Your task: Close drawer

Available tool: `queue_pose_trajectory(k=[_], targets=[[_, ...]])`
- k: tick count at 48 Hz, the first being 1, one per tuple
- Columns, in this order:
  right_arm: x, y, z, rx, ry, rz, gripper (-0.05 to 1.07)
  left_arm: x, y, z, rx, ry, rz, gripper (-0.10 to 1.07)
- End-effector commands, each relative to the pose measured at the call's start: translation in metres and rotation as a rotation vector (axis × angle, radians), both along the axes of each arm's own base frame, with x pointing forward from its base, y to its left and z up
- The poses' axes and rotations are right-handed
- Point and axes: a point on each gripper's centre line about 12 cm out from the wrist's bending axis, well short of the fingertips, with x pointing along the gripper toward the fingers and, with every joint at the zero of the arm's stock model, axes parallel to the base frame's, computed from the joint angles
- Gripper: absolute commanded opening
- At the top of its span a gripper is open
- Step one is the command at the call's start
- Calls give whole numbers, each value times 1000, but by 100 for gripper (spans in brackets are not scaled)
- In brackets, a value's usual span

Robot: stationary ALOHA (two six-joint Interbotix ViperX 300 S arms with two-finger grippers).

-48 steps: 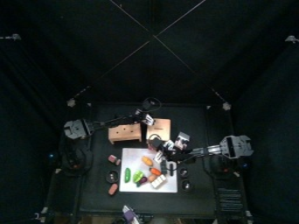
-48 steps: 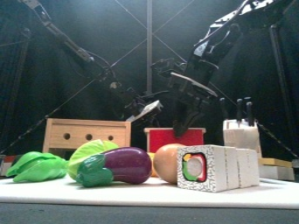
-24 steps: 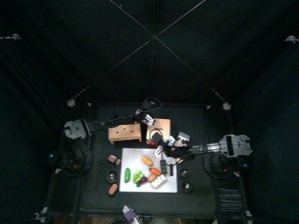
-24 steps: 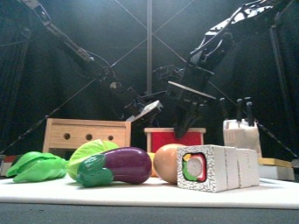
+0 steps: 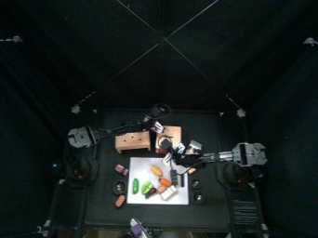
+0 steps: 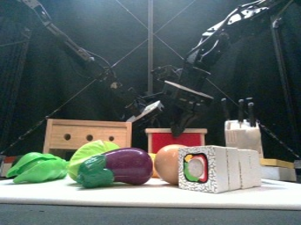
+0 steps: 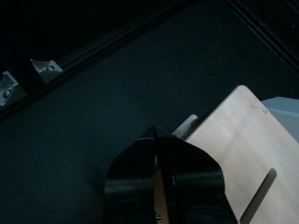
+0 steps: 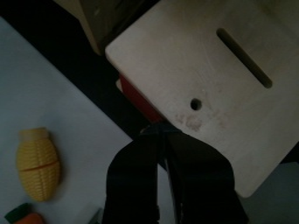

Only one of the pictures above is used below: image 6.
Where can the yellow white toy block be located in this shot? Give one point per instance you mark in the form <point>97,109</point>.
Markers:
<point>279,170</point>

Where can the light green toy cabbage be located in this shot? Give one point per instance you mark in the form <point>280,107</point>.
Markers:
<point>85,155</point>

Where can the wooden box with three holes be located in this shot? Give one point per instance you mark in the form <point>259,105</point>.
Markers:
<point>89,136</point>

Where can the white knife block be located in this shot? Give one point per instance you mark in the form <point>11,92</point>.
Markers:
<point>243,137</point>

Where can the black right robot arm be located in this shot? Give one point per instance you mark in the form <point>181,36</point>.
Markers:
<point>220,41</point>

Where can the peach toy egg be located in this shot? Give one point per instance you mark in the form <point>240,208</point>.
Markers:
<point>169,164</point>

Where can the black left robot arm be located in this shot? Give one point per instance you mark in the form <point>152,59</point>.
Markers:
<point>78,52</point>

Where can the purple toy eggplant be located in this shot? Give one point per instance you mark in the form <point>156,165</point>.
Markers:
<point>125,165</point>

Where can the white sushi roll toy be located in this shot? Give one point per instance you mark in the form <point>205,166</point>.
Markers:
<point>220,170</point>

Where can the white cutting board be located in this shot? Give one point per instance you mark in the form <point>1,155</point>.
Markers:
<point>157,194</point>

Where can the grey metal frame pole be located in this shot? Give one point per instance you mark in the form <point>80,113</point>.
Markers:
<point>151,44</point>

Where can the red wooden drawer box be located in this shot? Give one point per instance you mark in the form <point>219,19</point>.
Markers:
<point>177,140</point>

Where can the green toy lettuce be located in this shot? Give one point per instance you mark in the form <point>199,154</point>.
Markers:
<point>37,168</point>

